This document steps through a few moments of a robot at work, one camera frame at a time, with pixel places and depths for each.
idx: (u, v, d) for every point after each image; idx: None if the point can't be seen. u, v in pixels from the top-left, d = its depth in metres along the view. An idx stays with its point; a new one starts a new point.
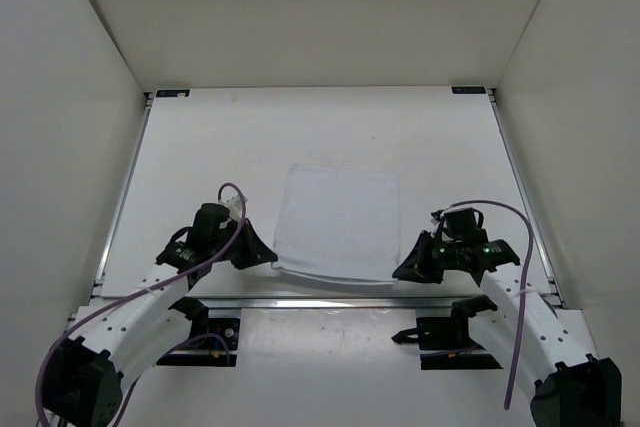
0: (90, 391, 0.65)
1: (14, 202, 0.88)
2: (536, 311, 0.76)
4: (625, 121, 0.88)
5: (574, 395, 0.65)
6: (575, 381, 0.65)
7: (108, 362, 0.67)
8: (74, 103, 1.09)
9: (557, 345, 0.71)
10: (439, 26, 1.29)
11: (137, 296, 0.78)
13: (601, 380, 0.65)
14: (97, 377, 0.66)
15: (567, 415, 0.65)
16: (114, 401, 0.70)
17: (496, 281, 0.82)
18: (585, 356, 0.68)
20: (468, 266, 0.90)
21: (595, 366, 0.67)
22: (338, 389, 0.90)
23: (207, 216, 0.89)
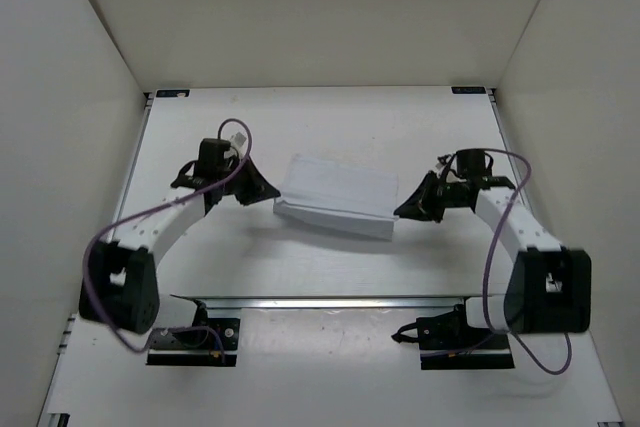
0: (136, 282, 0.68)
1: (15, 204, 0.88)
2: (519, 217, 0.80)
4: (625, 124, 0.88)
5: (541, 280, 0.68)
6: (541, 260, 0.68)
7: (148, 254, 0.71)
8: (73, 103, 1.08)
9: (535, 238, 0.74)
10: (440, 26, 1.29)
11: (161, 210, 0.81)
13: (569, 263, 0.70)
14: (140, 268, 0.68)
15: (532, 293, 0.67)
16: (153, 306, 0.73)
17: (488, 197, 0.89)
18: (559, 244, 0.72)
20: (464, 196, 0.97)
21: (567, 256, 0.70)
22: (338, 389, 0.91)
23: (212, 147, 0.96)
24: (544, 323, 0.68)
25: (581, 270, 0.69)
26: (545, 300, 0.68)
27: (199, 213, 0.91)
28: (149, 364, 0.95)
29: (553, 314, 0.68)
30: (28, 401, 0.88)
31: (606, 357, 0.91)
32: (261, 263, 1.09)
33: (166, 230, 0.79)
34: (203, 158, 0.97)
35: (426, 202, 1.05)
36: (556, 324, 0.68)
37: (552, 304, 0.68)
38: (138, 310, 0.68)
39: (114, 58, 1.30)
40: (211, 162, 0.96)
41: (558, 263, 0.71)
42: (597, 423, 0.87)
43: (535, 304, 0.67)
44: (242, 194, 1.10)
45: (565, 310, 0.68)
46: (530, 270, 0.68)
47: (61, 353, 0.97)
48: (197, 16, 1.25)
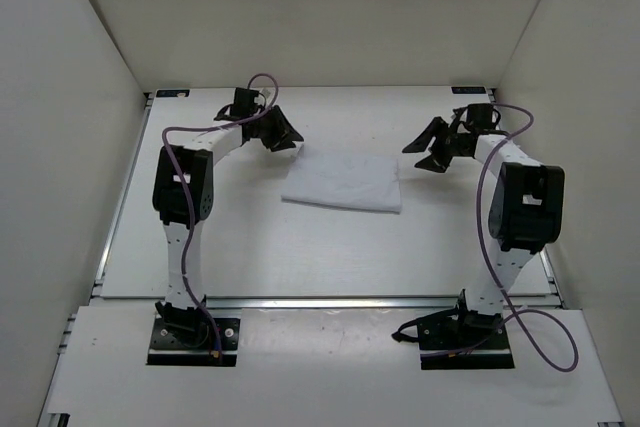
0: (200, 174, 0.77)
1: (15, 205, 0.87)
2: (511, 147, 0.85)
4: (625, 124, 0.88)
5: (519, 185, 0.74)
6: (520, 170, 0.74)
7: (208, 152, 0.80)
8: (73, 102, 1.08)
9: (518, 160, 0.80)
10: (440, 25, 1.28)
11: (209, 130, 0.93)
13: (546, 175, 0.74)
14: (203, 161, 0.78)
15: (510, 201, 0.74)
16: (209, 200, 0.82)
17: (486, 139, 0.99)
18: (538, 163, 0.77)
20: (467, 145, 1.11)
21: (546, 174, 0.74)
22: (338, 389, 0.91)
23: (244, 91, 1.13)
24: (519, 230, 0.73)
25: (554, 183, 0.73)
26: (520, 207, 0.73)
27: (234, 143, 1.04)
28: (149, 364, 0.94)
29: (529, 220, 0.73)
30: (28, 400, 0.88)
31: (607, 356, 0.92)
32: (261, 262, 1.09)
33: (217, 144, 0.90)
34: (236, 100, 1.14)
35: (436, 152, 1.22)
36: (530, 231, 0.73)
37: (525, 216, 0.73)
38: (202, 197, 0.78)
39: (114, 57, 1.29)
40: (244, 103, 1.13)
41: (536, 181, 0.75)
42: (597, 423, 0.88)
43: (511, 210, 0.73)
44: (269, 140, 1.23)
45: (538, 217, 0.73)
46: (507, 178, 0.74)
47: (61, 353, 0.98)
48: (197, 15, 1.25)
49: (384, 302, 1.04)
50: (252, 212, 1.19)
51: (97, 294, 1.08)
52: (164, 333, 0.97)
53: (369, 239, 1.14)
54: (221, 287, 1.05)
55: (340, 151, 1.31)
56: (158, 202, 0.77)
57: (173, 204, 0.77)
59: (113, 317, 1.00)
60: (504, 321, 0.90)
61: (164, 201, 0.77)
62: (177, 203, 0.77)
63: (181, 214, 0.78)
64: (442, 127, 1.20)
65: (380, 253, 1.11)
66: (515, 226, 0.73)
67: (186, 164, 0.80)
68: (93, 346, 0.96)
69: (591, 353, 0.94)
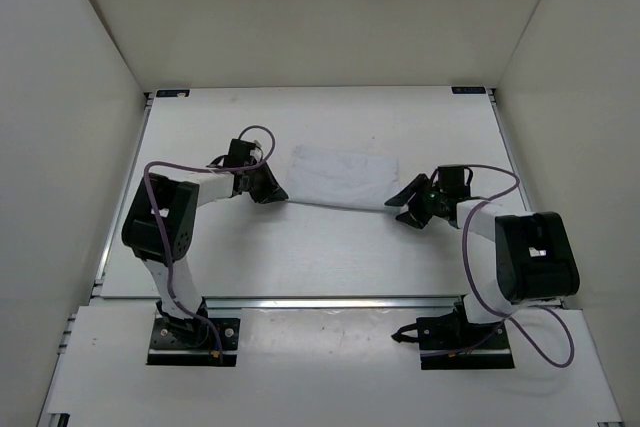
0: (180, 208, 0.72)
1: (14, 205, 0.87)
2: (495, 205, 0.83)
4: (624, 125, 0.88)
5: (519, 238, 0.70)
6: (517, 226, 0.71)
7: (195, 184, 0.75)
8: (73, 103, 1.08)
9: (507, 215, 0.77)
10: (440, 25, 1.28)
11: (201, 171, 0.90)
13: (545, 227, 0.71)
14: (186, 194, 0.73)
15: (515, 255, 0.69)
16: (188, 237, 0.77)
17: (464, 205, 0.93)
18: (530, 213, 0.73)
20: (446, 212, 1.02)
21: (543, 222, 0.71)
22: (338, 389, 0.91)
23: (240, 144, 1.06)
24: (535, 286, 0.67)
25: (555, 229, 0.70)
26: (531, 262, 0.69)
27: (226, 193, 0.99)
28: (149, 364, 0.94)
29: (540, 272, 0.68)
30: (28, 400, 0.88)
31: (607, 356, 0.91)
32: (260, 263, 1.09)
33: (207, 184, 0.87)
34: (232, 152, 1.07)
35: (413, 207, 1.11)
36: (546, 284, 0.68)
37: (538, 268, 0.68)
38: (178, 233, 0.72)
39: (114, 57, 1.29)
40: (238, 154, 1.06)
41: (535, 231, 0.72)
42: (597, 423, 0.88)
43: (523, 267, 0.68)
44: (258, 193, 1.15)
45: (552, 270, 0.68)
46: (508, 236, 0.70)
47: (61, 353, 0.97)
48: (197, 15, 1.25)
49: (384, 301, 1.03)
50: (252, 212, 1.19)
51: (97, 294, 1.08)
52: (164, 332, 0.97)
53: (369, 239, 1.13)
54: (219, 287, 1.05)
55: (340, 152, 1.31)
56: (127, 233, 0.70)
57: (145, 239, 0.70)
59: (113, 317, 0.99)
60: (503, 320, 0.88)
61: (133, 233, 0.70)
62: (148, 237, 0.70)
63: (156, 254, 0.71)
64: (423, 184, 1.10)
65: (379, 253, 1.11)
66: (532, 282, 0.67)
67: (167, 198, 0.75)
68: (93, 347, 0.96)
69: (592, 353, 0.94)
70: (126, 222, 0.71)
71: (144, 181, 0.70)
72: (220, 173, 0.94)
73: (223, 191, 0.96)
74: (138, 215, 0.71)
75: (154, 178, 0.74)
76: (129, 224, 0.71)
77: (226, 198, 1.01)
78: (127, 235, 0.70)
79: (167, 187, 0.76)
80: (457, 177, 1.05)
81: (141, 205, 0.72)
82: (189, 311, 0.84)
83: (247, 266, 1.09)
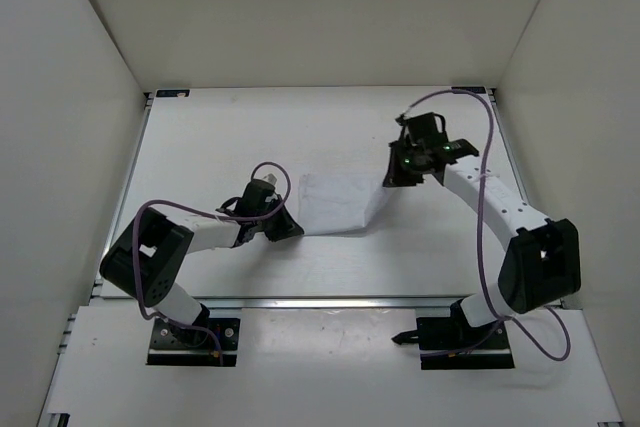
0: (166, 254, 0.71)
1: (15, 204, 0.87)
2: (495, 190, 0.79)
4: (623, 125, 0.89)
5: (535, 254, 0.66)
6: (534, 242, 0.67)
7: (188, 232, 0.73)
8: (73, 103, 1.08)
9: (516, 216, 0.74)
10: (440, 25, 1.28)
11: (204, 216, 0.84)
13: (559, 239, 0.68)
14: (177, 241, 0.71)
15: (531, 273, 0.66)
16: (167, 285, 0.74)
17: (456, 171, 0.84)
18: (543, 220, 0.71)
20: (431, 166, 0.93)
21: (554, 229, 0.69)
22: (338, 388, 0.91)
23: (256, 189, 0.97)
24: (538, 295, 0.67)
25: (568, 240, 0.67)
26: (541, 279, 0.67)
27: (227, 241, 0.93)
28: (149, 363, 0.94)
29: (546, 283, 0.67)
30: (29, 399, 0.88)
31: (606, 356, 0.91)
32: (260, 263, 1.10)
33: (204, 230, 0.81)
34: (245, 197, 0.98)
35: (396, 174, 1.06)
36: (550, 292, 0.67)
37: (547, 283, 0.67)
38: (156, 281, 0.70)
39: (113, 58, 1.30)
40: (251, 202, 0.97)
41: (543, 235, 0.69)
42: (597, 423, 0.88)
43: (532, 281, 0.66)
44: (272, 234, 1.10)
45: (557, 279, 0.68)
46: (523, 248, 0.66)
47: (61, 353, 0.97)
48: (197, 15, 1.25)
49: (384, 301, 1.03)
50: None
51: (97, 294, 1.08)
52: (164, 332, 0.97)
53: (369, 239, 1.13)
54: (215, 287, 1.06)
55: (341, 152, 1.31)
56: (108, 267, 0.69)
57: (121, 277, 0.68)
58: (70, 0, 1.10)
59: (113, 317, 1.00)
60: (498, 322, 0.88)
61: (113, 269, 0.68)
62: (124, 275, 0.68)
63: (131, 294, 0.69)
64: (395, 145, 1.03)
65: (380, 253, 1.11)
66: (537, 294, 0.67)
67: (157, 237, 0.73)
68: (93, 346, 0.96)
69: (592, 353, 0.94)
70: (109, 253, 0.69)
71: (135, 219, 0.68)
72: (225, 221, 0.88)
73: (223, 241, 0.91)
74: (122, 249, 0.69)
75: (149, 215, 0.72)
76: (111, 255, 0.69)
77: (227, 247, 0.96)
78: (105, 268, 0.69)
79: (161, 225, 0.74)
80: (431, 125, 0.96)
81: (128, 238, 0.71)
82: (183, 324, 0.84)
83: (242, 266, 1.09)
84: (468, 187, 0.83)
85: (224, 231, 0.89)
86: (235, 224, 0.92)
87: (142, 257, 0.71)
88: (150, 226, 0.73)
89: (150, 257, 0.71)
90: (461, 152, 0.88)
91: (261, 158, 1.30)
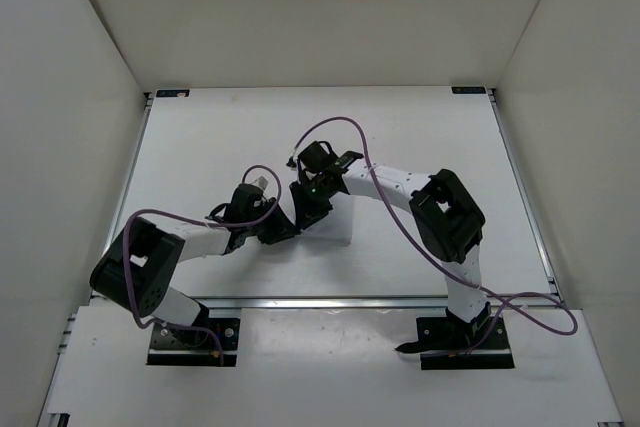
0: (157, 262, 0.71)
1: (15, 204, 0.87)
2: (384, 173, 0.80)
4: (623, 125, 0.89)
5: (434, 207, 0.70)
6: (427, 198, 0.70)
7: (179, 239, 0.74)
8: (72, 102, 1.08)
9: (407, 184, 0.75)
10: (440, 24, 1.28)
11: (195, 223, 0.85)
13: (447, 187, 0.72)
14: (168, 249, 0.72)
15: (442, 227, 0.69)
16: (158, 294, 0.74)
17: (349, 176, 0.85)
18: (428, 178, 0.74)
20: (332, 186, 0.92)
21: (439, 180, 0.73)
22: (338, 388, 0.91)
23: (244, 193, 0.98)
24: (456, 239, 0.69)
25: (454, 184, 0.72)
26: (452, 228, 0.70)
27: (220, 245, 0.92)
28: (149, 364, 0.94)
29: (455, 224, 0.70)
30: (29, 399, 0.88)
31: (607, 356, 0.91)
32: (259, 264, 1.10)
33: (195, 237, 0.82)
34: (234, 203, 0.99)
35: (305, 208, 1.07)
36: (463, 232, 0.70)
37: (459, 227, 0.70)
38: (149, 289, 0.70)
39: (114, 58, 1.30)
40: (238, 206, 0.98)
41: (436, 189, 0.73)
42: (597, 422, 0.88)
43: (446, 230, 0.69)
44: (265, 236, 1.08)
45: (464, 217, 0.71)
46: (421, 204, 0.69)
47: (61, 353, 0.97)
48: (196, 15, 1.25)
49: (384, 301, 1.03)
50: None
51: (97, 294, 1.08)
52: (164, 332, 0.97)
53: (369, 240, 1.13)
54: (215, 288, 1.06)
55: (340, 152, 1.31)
56: (97, 279, 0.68)
57: (112, 287, 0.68)
58: None
59: (113, 317, 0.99)
60: (494, 318, 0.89)
61: (103, 281, 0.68)
62: (115, 286, 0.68)
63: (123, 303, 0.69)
64: (296, 185, 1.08)
65: (379, 253, 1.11)
66: (457, 235, 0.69)
67: (148, 245, 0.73)
68: (93, 346, 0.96)
69: (591, 353, 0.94)
70: (99, 266, 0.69)
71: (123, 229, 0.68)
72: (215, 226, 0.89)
73: (216, 248, 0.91)
74: (112, 260, 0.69)
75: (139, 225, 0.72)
76: (101, 266, 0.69)
77: (219, 254, 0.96)
78: (95, 279, 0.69)
79: (151, 233, 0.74)
80: (318, 151, 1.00)
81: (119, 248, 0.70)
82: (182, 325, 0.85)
83: (242, 267, 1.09)
84: (365, 185, 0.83)
85: (214, 238, 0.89)
86: (226, 229, 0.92)
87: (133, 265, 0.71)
88: (141, 236, 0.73)
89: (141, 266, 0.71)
90: (349, 162, 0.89)
91: (261, 160, 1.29)
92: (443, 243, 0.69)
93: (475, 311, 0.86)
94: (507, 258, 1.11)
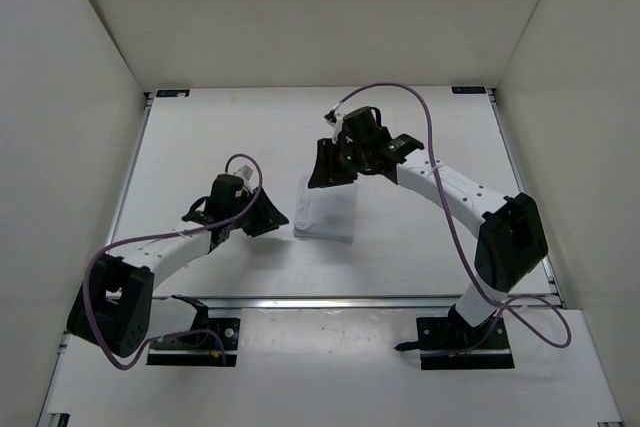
0: (129, 303, 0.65)
1: (15, 203, 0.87)
2: (451, 179, 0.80)
4: (623, 125, 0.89)
5: (506, 235, 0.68)
6: (503, 225, 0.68)
7: (149, 273, 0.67)
8: (72, 101, 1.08)
9: (477, 201, 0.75)
10: (439, 24, 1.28)
11: (167, 238, 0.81)
13: (521, 213, 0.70)
14: (137, 287, 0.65)
15: (507, 257, 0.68)
16: (142, 329, 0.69)
17: (409, 168, 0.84)
18: (503, 199, 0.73)
20: (383, 168, 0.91)
21: (515, 205, 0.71)
22: (338, 389, 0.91)
23: (223, 187, 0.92)
24: (516, 270, 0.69)
25: (529, 212, 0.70)
26: (515, 259, 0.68)
27: (200, 249, 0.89)
28: (149, 363, 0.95)
29: (518, 254, 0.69)
30: (29, 399, 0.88)
31: (607, 356, 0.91)
32: (260, 264, 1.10)
33: (170, 255, 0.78)
34: (214, 195, 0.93)
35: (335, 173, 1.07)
36: (525, 261, 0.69)
37: (521, 259, 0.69)
38: (127, 332, 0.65)
39: (114, 57, 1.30)
40: (221, 200, 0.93)
41: (507, 211, 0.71)
42: (597, 423, 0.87)
43: (509, 258, 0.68)
44: (251, 227, 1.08)
45: (529, 248, 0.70)
46: (493, 230, 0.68)
47: (61, 353, 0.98)
48: (196, 15, 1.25)
49: (384, 301, 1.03)
50: None
51: None
52: None
53: (369, 240, 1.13)
54: (215, 288, 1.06)
55: None
56: (73, 325, 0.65)
57: (87, 331, 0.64)
58: None
59: None
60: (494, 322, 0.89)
61: (79, 327, 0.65)
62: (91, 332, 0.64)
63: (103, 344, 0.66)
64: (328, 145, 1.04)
65: (380, 253, 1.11)
66: (518, 267, 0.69)
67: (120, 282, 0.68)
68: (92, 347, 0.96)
69: (591, 353, 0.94)
70: (73, 311, 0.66)
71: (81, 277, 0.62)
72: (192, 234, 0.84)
73: (198, 250, 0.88)
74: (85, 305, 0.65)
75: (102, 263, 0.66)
76: (76, 313, 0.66)
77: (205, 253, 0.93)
78: (72, 325, 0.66)
79: (120, 270, 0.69)
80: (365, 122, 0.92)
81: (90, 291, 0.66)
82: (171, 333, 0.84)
83: (242, 267, 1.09)
84: (423, 182, 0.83)
85: (194, 243, 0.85)
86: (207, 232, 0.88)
87: (106, 305, 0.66)
88: (110, 273, 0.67)
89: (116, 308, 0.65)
90: (407, 148, 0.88)
91: (260, 160, 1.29)
92: (503, 272, 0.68)
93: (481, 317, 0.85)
94: None
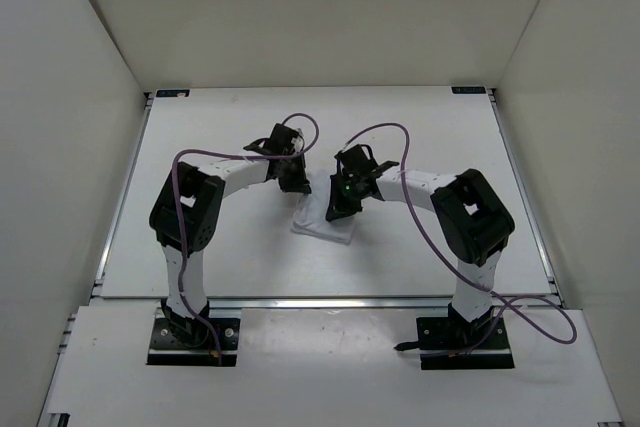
0: (205, 200, 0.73)
1: (14, 205, 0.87)
2: (413, 174, 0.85)
4: (623, 125, 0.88)
5: (457, 204, 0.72)
6: (452, 197, 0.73)
7: (221, 180, 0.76)
8: (73, 101, 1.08)
9: (432, 183, 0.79)
10: (440, 24, 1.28)
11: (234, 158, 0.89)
13: (472, 185, 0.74)
14: (213, 190, 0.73)
15: (464, 223, 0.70)
16: (209, 231, 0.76)
17: (384, 178, 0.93)
18: (453, 176, 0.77)
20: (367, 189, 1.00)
21: (466, 180, 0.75)
22: (338, 389, 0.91)
23: (283, 128, 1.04)
24: (480, 239, 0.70)
25: (478, 182, 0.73)
26: (475, 223, 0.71)
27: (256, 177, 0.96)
28: (149, 364, 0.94)
29: (481, 224, 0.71)
30: (29, 400, 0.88)
31: (607, 356, 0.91)
32: (261, 263, 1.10)
33: (235, 174, 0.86)
34: (273, 138, 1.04)
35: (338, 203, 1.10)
36: (489, 233, 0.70)
37: (481, 226, 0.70)
38: (200, 228, 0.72)
39: (114, 57, 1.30)
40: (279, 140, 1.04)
41: (462, 189, 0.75)
42: (597, 422, 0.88)
43: (468, 226, 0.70)
44: (287, 183, 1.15)
45: (490, 219, 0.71)
46: (444, 201, 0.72)
47: (61, 353, 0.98)
48: (196, 15, 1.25)
49: (385, 301, 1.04)
50: (256, 213, 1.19)
51: (97, 294, 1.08)
52: (164, 332, 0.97)
53: (370, 240, 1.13)
54: (215, 287, 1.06)
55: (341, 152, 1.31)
56: (155, 217, 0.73)
57: (167, 225, 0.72)
58: None
59: (113, 317, 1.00)
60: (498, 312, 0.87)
61: (159, 220, 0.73)
62: (171, 225, 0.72)
63: (176, 240, 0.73)
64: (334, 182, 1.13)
65: (381, 253, 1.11)
66: (480, 236, 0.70)
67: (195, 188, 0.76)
68: (92, 347, 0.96)
69: (591, 353, 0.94)
70: (155, 208, 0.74)
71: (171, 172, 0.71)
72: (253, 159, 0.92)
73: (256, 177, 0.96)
74: (167, 204, 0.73)
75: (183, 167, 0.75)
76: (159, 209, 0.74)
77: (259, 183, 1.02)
78: (155, 219, 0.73)
79: (196, 176, 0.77)
80: (359, 154, 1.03)
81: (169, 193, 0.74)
82: (192, 310, 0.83)
83: (244, 265, 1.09)
84: (397, 187, 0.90)
85: (254, 169, 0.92)
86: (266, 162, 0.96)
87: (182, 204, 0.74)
88: (186, 179, 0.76)
89: (193, 206, 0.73)
90: (384, 167, 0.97)
91: None
92: (467, 242, 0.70)
93: (476, 309, 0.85)
94: (507, 258, 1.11)
